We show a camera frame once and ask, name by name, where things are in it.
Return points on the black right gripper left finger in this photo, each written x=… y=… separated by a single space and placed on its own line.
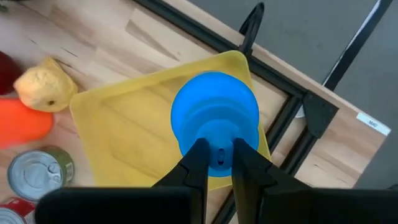
x=196 y=174

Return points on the orange plastic bottle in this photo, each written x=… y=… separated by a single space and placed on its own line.
x=21 y=123

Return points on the tin can red label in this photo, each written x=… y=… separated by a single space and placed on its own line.
x=12 y=213

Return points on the yellow apple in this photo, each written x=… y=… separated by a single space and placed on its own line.
x=43 y=87

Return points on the white label sticker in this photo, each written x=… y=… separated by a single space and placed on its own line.
x=373 y=124

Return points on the tin can green label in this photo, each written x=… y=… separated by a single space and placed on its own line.
x=34 y=174

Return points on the dark red textured fruit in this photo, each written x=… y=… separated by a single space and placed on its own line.
x=7 y=73

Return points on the blue plastic bottle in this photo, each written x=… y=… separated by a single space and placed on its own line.
x=214 y=102

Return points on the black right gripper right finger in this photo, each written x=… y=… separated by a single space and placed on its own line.
x=245 y=174

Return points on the yellow plastic tray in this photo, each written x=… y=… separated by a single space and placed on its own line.
x=124 y=140

